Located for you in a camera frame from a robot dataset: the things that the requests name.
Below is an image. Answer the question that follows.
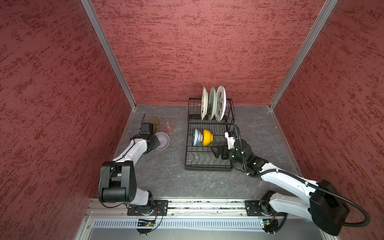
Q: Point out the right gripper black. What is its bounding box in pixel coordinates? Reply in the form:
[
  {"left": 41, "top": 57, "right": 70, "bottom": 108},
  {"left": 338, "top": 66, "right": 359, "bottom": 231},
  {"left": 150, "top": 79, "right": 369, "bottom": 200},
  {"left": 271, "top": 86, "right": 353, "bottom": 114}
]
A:
[{"left": 210, "top": 144, "right": 246, "bottom": 166}]

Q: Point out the pale pink bowl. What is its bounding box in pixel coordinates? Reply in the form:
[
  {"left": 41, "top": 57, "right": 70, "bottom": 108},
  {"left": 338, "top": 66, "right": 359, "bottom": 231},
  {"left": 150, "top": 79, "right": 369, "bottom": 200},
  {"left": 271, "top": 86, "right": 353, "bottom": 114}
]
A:
[{"left": 155, "top": 132, "right": 170, "bottom": 151}]

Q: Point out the amber transparent cup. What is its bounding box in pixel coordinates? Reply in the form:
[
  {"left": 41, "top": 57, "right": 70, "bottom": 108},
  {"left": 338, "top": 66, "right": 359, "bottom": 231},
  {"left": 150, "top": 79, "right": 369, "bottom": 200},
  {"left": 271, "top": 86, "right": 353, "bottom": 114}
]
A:
[{"left": 147, "top": 116, "right": 160, "bottom": 133}]

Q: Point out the pink transparent cup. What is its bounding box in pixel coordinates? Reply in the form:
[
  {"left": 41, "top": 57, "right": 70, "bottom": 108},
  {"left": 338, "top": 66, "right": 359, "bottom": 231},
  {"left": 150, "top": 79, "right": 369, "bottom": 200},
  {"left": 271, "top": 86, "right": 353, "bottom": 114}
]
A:
[{"left": 160, "top": 119, "right": 175, "bottom": 135}]

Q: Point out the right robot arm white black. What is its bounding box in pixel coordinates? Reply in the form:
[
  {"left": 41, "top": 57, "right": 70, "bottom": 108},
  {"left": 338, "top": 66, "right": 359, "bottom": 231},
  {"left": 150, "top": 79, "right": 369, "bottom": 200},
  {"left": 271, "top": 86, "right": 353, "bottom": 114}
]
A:
[{"left": 211, "top": 137, "right": 350, "bottom": 236}]

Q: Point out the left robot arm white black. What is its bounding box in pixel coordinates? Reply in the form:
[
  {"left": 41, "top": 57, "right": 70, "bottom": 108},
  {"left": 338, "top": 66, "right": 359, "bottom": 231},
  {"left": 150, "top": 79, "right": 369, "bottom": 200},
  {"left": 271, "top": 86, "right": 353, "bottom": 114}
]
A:
[{"left": 98, "top": 134, "right": 160, "bottom": 216}]

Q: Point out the yellow bowl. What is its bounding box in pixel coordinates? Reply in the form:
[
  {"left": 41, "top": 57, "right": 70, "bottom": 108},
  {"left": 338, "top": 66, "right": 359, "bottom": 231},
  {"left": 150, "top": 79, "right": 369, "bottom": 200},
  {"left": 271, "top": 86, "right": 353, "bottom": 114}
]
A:
[{"left": 203, "top": 129, "right": 213, "bottom": 146}]

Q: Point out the white blue floral bowl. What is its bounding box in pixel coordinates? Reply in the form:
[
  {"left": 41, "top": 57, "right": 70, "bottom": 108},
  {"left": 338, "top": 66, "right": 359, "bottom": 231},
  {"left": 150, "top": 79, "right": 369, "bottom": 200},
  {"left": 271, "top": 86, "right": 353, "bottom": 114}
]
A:
[{"left": 193, "top": 129, "right": 204, "bottom": 147}]

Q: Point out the right white floral plate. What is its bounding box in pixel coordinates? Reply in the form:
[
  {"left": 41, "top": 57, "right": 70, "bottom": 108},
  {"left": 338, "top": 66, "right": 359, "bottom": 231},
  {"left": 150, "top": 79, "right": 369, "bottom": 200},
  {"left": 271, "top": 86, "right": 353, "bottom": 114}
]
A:
[{"left": 216, "top": 86, "right": 227, "bottom": 122}]

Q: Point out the middle pale green plate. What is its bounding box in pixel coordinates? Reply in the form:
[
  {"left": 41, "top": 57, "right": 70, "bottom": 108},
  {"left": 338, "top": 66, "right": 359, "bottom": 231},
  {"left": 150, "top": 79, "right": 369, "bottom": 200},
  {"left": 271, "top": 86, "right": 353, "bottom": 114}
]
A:
[{"left": 208, "top": 87, "right": 217, "bottom": 121}]

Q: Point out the left white plate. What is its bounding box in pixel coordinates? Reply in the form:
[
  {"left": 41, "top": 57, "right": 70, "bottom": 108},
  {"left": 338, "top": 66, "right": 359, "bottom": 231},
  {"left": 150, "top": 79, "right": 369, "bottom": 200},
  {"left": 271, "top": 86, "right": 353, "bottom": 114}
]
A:
[{"left": 201, "top": 87, "right": 209, "bottom": 120}]

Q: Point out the left circuit board connector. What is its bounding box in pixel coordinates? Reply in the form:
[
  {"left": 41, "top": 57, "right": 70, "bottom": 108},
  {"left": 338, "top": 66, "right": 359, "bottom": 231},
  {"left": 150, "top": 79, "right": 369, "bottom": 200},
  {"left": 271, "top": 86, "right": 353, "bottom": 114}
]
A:
[{"left": 136, "top": 219, "right": 157, "bottom": 235}]

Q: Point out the circuit board connector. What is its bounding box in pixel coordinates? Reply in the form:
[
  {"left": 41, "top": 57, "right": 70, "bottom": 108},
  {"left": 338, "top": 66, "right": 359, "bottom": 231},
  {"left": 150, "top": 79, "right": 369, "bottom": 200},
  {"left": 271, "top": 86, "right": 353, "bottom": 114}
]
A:
[
  {"left": 136, "top": 219, "right": 157, "bottom": 235},
  {"left": 263, "top": 219, "right": 280, "bottom": 235}
]

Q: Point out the right circuit board connector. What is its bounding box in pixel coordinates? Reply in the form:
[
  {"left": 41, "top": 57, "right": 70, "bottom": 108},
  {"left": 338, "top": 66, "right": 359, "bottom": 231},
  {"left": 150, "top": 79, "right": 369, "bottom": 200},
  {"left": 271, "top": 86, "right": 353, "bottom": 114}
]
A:
[{"left": 263, "top": 219, "right": 280, "bottom": 235}]

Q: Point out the right corner aluminium profile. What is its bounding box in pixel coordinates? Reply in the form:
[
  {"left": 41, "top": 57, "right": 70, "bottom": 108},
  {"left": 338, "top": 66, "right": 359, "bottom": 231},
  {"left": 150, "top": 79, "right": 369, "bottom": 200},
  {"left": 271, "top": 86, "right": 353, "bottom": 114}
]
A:
[{"left": 269, "top": 0, "right": 338, "bottom": 112}]

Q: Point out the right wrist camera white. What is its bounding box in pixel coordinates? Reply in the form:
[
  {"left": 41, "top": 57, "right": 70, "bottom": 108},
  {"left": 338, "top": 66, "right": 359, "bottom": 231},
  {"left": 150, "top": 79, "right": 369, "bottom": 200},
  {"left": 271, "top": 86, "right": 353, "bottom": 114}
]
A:
[{"left": 225, "top": 131, "right": 238, "bottom": 150}]

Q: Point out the black wire dish rack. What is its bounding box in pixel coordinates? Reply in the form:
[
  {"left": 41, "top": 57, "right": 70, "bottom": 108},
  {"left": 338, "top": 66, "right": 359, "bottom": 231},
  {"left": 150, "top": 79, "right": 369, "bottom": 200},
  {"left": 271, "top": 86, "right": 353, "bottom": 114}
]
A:
[{"left": 185, "top": 98, "right": 235, "bottom": 172}]

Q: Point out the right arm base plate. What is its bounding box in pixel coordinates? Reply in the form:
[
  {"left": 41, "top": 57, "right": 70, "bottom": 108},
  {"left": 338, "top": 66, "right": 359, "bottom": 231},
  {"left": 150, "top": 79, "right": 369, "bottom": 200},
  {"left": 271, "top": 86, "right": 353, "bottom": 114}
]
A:
[{"left": 245, "top": 200, "right": 285, "bottom": 218}]

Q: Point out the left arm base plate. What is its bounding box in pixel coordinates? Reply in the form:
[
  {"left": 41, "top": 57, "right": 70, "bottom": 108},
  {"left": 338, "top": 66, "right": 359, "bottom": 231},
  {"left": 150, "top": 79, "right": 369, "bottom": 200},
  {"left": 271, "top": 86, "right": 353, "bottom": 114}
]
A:
[{"left": 127, "top": 200, "right": 169, "bottom": 217}]

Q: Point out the aluminium rail front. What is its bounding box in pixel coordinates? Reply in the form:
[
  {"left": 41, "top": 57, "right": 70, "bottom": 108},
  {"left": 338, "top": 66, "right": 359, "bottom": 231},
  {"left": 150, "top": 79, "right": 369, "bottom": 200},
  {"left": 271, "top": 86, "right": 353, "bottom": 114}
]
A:
[{"left": 87, "top": 194, "right": 312, "bottom": 221}]

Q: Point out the white slotted cable duct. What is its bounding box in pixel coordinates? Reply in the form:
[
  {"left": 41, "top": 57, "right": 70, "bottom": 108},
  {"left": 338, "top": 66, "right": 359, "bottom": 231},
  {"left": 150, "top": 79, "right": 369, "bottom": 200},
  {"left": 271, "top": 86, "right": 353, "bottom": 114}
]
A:
[{"left": 92, "top": 218, "right": 264, "bottom": 232}]

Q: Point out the black corrugated cable hose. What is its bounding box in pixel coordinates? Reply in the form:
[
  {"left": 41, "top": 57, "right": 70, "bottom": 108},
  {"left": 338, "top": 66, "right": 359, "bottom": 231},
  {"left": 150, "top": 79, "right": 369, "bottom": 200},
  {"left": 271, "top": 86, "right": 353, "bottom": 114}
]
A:
[{"left": 232, "top": 123, "right": 372, "bottom": 234}]

